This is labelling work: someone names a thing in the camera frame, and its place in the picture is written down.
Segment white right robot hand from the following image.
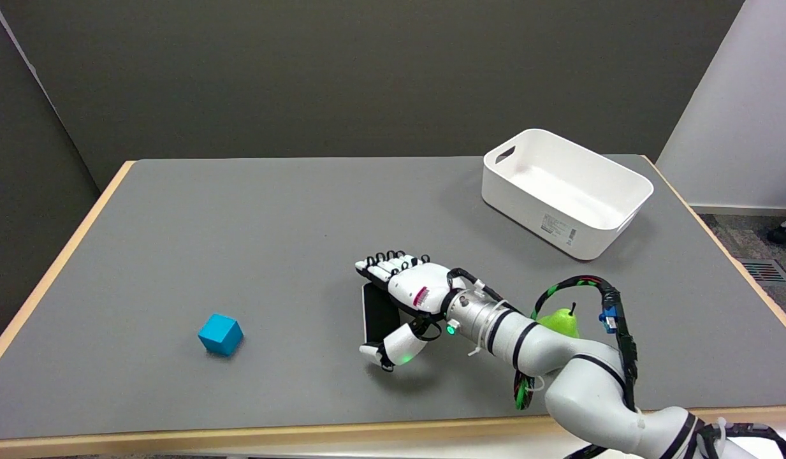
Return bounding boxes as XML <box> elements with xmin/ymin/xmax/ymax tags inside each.
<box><xmin>354</xmin><ymin>252</ymin><xmax>468</xmax><ymax>372</ymax></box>

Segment black and white blackboard eraser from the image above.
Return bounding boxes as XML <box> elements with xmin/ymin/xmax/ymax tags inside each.
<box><xmin>362</xmin><ymin>282</ymin><xmax>403</xmax><ymax>348</ymax></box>

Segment green pear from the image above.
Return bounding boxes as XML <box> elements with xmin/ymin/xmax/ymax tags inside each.
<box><xmin>536</xmin><ymin>303</ymin><xmax>581</xmax><ymax>339</ymax></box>

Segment white plastic bin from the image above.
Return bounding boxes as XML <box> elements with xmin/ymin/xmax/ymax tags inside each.
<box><xmin>481</xmin><ymin>128</ymin><xmax>655</xmax><ymax>261</ymax></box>

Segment blue cube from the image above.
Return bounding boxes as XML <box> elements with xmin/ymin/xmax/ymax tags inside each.
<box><xmin>198</xmin><ymin>313</ymin><xmax>244</xmax><ymax>356</ymax></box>

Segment floor vent grille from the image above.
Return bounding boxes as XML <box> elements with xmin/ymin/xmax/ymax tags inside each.
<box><xmin>737</xmin><ymin>258</ymin><xmax>786</xmax><ymax>286</ymax></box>

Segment short black wrist cable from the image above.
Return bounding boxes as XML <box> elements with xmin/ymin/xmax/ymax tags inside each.
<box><xmin>447</xmin><ymin>268</ymin><xmax>522</xmax><ymax>314</ymax></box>

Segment black braided cable green stripes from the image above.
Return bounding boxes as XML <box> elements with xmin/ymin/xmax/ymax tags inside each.
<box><xmin>514</xmin><ymin>275</ymin><xmax>639</xmax><ymax>412</ymax></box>

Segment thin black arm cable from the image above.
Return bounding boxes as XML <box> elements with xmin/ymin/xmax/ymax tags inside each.
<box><xmin>562</xmin><ymin>419</ymin><xmax>786</xmax><ymax>459</ymax></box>

